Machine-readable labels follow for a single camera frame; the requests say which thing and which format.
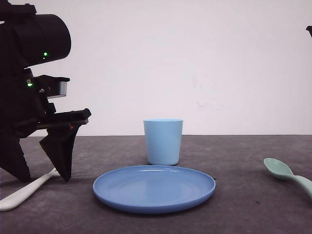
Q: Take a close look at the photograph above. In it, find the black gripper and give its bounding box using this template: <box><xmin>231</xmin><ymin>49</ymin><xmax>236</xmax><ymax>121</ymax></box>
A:
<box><xmin>0</xmin><ymin>69</ymin><xmax>91</xmax><ymax>182</ymax></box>

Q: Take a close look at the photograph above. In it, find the white plastic fork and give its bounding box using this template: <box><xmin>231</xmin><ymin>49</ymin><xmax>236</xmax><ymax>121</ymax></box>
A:
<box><xmin>0</xmin><ymin>168</ymin><xmax>60</xmax><ymax>212</ymax></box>

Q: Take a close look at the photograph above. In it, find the light blue plastic cup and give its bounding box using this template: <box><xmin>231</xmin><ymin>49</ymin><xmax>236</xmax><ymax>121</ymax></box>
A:
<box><xmin>143</xmin><ymin>119</ymin><xmax>183</xmax><ymax>166</ymax></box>

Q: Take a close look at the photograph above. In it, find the mint green plastic spoon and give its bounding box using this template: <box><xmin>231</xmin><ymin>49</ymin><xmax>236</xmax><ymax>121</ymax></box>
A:
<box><xmin>263</xmin><ymin>158</ymin><xmax>312</xmax><ymax>198</ymax></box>

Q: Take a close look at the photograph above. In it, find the blue plastic plate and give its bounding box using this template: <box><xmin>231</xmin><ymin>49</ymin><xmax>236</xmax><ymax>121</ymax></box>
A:
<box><xmin>93</xmin><ymin>165</ymin><xmax>216</xmax><ymax>215</ymax></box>

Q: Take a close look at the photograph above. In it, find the grey table mat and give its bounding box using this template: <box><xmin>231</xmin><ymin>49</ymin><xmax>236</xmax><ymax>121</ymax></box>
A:
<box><xmin>0</xmin><ymin>135</ymin><xmax>312</xmax><ymax>234</ymax></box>

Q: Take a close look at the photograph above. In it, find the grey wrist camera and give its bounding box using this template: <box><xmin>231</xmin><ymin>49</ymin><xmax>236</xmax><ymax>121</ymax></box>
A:
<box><xmin>33</xmin><ymin>75</ymin><xmax>70</xmax><ymax>99</ymax></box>

